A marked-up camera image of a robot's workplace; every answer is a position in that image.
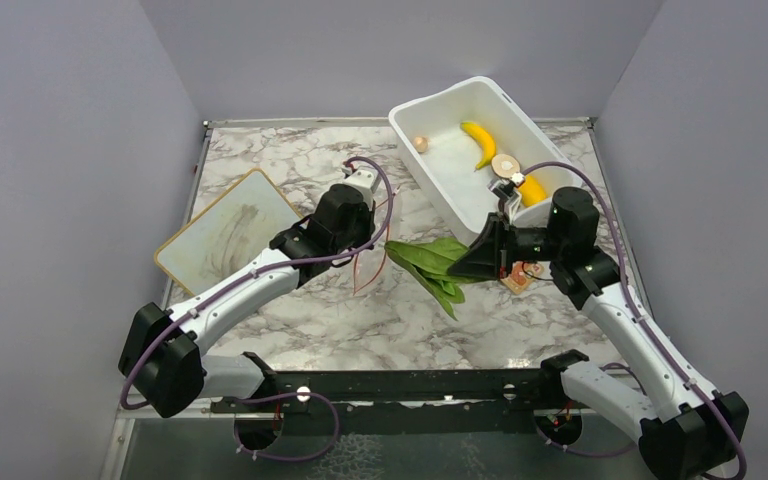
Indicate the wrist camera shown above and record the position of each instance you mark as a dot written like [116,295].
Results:
[364,180]
[509,197]

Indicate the green leafy vegetable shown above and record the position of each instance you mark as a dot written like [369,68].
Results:
[428,264]

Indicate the white plastic bin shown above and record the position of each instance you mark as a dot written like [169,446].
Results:
[458,142]

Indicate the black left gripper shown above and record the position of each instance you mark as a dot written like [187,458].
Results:
[369,218]

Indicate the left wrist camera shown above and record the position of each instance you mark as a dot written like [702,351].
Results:
[364,180]

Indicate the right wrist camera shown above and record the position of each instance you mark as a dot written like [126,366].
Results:
[509,197]

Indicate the yellow banana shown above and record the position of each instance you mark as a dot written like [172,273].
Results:
[483,139]

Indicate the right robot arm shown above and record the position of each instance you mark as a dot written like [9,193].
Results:
[681,424]

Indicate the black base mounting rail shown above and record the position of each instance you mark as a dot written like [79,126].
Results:
[406,402]

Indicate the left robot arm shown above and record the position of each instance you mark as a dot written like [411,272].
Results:
[165,356]

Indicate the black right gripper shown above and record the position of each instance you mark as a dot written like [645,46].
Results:
[487,256]

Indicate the yellow lemon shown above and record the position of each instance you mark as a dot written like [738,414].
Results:
[531,192]

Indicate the white yellow-edged cutting board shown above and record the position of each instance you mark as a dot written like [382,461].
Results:
[227,234]

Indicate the round cut wooden slice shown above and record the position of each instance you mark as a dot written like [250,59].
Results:
[505,166]

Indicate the clear orange zip top bag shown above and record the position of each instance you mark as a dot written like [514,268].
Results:
[371,268]

